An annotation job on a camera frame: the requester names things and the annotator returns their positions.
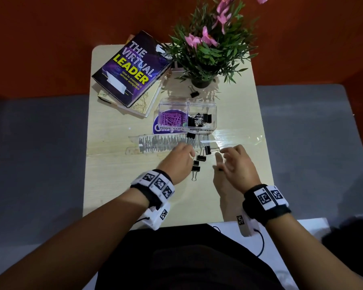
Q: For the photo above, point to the black plant pot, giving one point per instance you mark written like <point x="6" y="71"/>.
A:
<point x="202" y="83"/>

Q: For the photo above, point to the pile of purple paper clips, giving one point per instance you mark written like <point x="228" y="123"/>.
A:
<point x="171" y="117"/>

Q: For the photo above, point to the person's right forearm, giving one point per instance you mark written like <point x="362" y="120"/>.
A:
<point x="314" y="256"/>

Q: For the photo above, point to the person's black clothing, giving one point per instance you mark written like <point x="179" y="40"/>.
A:
<point x="187" y="259"/>

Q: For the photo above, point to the person's right hand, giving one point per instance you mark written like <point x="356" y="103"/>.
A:
<point x="240" y="170"/>

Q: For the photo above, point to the clear plastic organizer box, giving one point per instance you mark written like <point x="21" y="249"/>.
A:
<point x="187" y="105"/>

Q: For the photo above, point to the black wristband with marker tiles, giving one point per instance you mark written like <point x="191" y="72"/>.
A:
<point x="155" y="185"/>
<point x="267" y="202"/>

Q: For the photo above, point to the person's right thumb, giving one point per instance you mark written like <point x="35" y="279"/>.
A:
<point x="219" y="161"/>

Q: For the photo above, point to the beige book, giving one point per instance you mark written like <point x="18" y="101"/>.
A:
<point x="146" y="102"/>

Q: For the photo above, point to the heap of black binder clips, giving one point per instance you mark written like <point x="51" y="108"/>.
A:
<point x="199" y="120"/>

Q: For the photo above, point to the black binder clip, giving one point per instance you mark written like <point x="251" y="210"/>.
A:
<point x="201" y="157"/>
<point x="191" y="136"/>
<point x="196" y="163"/>
<point x="194" y="93"/>
<point x="207" y="149"/>
<point x="195" y="169"/>

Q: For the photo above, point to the person's left forearm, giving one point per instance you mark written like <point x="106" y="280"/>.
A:
<point x="78" y="241"/>

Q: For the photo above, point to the purple round sticker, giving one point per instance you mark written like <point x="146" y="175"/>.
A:
<point x="156" y="127"/>

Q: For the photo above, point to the person's left fingers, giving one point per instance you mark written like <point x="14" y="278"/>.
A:
<point x="186" y="147"/>

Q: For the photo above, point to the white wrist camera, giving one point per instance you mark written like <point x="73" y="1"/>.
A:
<point x="157" y="215"/>
<point x="246" y="223"/>

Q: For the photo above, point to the purple book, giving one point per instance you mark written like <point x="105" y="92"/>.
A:
<point x="130" y="69"/>

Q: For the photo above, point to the green plant with pink flowers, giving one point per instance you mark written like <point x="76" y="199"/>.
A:
<point x="213" y="48"/>

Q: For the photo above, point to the person's left hand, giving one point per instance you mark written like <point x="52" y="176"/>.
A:
<point x="177" y="163"/>

